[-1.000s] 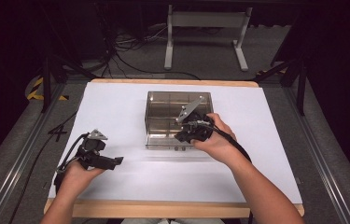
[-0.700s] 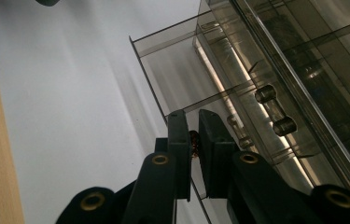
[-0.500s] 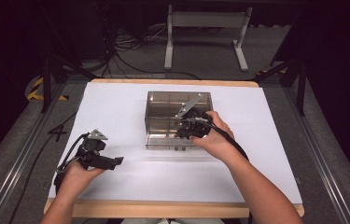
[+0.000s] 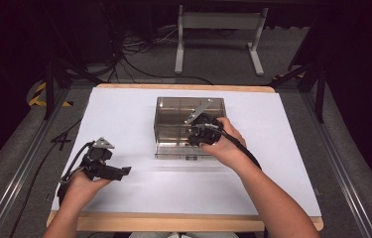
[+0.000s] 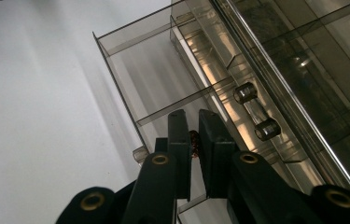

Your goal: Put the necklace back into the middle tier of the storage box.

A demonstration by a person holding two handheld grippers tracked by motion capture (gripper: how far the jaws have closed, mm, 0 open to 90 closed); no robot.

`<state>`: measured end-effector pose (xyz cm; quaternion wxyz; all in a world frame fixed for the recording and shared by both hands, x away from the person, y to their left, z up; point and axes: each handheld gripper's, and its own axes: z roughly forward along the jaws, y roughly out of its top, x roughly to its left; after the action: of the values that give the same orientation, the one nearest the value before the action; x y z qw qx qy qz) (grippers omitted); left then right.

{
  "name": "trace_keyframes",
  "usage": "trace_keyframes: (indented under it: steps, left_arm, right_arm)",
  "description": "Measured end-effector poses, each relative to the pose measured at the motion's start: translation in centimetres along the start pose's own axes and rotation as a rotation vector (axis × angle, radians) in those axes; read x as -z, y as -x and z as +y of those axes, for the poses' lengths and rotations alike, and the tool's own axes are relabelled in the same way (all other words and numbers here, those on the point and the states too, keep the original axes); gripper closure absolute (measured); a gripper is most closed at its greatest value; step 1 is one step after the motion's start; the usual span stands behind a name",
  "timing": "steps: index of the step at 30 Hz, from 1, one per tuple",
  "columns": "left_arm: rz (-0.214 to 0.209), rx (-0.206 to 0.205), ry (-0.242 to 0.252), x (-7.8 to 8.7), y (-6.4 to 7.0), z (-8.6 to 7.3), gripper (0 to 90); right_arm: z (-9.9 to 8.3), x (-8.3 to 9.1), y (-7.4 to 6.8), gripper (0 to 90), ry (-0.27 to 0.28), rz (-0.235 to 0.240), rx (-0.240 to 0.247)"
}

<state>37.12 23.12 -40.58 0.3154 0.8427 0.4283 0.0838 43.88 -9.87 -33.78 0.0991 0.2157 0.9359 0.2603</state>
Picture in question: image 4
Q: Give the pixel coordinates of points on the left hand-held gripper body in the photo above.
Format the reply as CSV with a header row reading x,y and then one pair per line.
x,y
96,158

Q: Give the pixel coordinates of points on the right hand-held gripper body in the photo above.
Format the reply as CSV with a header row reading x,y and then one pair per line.
x,y
208,130

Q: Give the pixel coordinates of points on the smoky clear drawer box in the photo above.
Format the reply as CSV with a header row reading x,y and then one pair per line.
x,y
170,115

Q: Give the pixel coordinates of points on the person's right hand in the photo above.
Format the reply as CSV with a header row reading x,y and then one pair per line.
x,y
228,148

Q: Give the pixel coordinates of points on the person's left hand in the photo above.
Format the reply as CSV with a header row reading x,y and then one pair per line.
x,y
81,188

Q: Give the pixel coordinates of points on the white table sheet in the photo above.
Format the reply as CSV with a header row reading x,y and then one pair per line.
x,y
140,191

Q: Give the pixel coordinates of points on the wooden table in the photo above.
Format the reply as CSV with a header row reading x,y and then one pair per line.
x,y
173,223

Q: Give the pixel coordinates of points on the black metal stand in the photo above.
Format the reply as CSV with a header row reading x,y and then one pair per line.
x,y
49,89
320,95

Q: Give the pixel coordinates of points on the yellow black hazard tape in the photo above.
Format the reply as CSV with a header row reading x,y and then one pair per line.
x,y
38,95

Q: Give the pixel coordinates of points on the white metal stand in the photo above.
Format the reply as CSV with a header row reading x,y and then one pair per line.
x,y
220,20

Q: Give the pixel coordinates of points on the aluminium rail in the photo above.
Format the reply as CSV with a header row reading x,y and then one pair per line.
x,y
339,165
24,165

